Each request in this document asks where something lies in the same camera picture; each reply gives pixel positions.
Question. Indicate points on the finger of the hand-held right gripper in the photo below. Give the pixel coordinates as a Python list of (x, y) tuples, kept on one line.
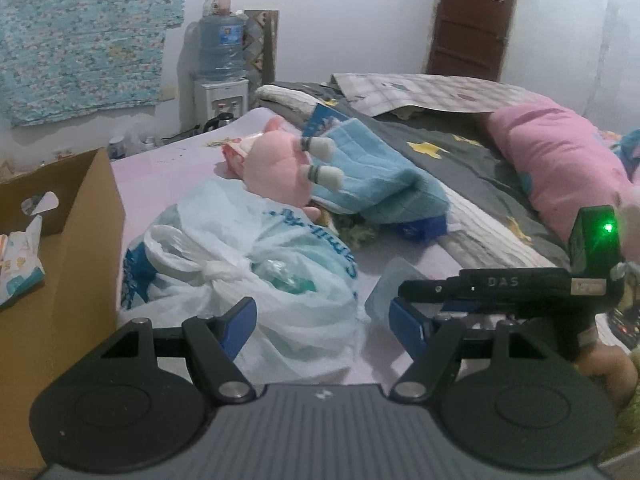
[(495, 290)]

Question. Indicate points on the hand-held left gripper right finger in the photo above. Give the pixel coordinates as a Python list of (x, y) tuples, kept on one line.
[(405, 329)]

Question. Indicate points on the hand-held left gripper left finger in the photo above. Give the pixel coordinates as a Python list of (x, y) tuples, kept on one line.
[(241, 324)]

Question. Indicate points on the blue white wet wipes packet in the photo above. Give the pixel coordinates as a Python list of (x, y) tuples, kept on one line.
[(421, 227)]

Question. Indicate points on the green knitted scrunchie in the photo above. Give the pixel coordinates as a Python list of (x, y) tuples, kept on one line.
[(359, 232)]

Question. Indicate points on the brown cardboard box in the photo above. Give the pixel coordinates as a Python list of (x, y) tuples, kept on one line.
[(75, 285)]

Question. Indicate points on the person's right hand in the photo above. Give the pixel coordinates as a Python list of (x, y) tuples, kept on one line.
[(605, 375)]

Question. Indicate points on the clear plastic wrapper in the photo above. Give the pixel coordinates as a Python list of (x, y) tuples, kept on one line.
[(385, 285)]

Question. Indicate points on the white plastic bag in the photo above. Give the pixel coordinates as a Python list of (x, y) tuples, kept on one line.
[(240, 245)]

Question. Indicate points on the pink pillow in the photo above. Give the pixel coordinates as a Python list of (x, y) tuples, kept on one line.
[(560, 160)]

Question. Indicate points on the light blue cloth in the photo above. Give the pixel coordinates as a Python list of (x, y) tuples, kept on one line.
[(631, 155)]

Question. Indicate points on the grey star-print blanket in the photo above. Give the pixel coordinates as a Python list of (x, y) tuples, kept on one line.
[(450, 170)]

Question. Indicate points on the light blue towel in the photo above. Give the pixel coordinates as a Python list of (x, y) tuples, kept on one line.
[(380, 175)]

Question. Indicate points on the pink plush toy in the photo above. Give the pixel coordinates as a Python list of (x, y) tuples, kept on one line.
[(275, 165)]

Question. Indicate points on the pink wet wipes pack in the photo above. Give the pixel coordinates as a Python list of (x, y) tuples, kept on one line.
[(239, 149)]

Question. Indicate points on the black kettle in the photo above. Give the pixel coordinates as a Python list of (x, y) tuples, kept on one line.
[(219, 121)]

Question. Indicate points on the plaid cloth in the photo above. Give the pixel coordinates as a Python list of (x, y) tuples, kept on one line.
[(440, 91)]

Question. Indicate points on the white jar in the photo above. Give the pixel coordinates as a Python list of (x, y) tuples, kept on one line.
[(116, 149)]

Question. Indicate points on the blue printed packet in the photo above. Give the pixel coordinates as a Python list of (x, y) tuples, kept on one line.
[(325, 119)]

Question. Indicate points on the white water dispenser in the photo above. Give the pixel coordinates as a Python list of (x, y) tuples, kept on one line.
[(222, 100)]

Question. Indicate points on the white printed tissue pack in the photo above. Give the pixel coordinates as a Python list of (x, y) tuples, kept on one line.
[(17, 265)]

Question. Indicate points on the wooden door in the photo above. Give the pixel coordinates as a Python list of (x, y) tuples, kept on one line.
[(472, 20)]

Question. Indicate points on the patterned framed board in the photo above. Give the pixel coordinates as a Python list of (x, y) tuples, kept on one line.
[(261, 45)]

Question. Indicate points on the pink cup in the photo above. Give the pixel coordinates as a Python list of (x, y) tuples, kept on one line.
[(224, 2)]

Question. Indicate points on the wall socket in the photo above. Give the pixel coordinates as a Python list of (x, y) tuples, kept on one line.
[(170, 91)]

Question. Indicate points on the floral wall cloth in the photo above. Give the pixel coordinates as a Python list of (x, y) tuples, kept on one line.
[(85, 35)]

